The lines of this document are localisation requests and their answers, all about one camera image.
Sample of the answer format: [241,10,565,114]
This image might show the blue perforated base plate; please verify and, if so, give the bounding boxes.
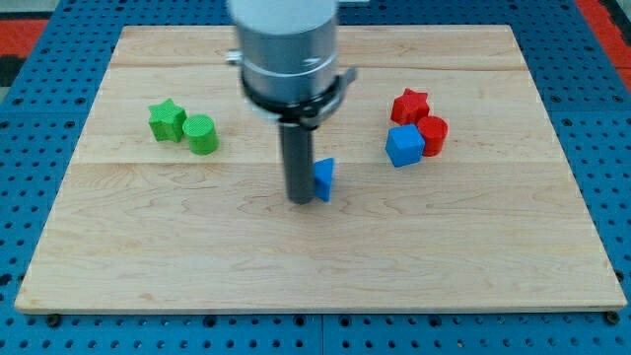
[1,0,630,354]

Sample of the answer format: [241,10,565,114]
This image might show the blue cube block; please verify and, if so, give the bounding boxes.
[385,124,425,168]

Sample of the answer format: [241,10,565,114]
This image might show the red cylinder block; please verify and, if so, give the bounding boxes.
[417,115,449,157]

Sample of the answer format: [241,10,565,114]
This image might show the blue triangle block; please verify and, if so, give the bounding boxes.
[314,158,335,202]

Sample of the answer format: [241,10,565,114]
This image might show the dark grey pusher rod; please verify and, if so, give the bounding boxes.
[279,124,315,204]

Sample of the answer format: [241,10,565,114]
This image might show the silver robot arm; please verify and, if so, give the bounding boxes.
[228,0,357,130]

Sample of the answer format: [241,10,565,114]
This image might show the green star block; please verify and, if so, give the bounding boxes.
[149,99,187,142]

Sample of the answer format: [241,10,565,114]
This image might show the green cylinder block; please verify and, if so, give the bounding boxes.
[182,114,219,155]

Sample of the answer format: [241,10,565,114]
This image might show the red star block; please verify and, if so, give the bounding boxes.
[390,88,430,125]

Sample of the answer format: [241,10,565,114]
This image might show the wooden board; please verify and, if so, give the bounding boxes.
[15,25,627,315]

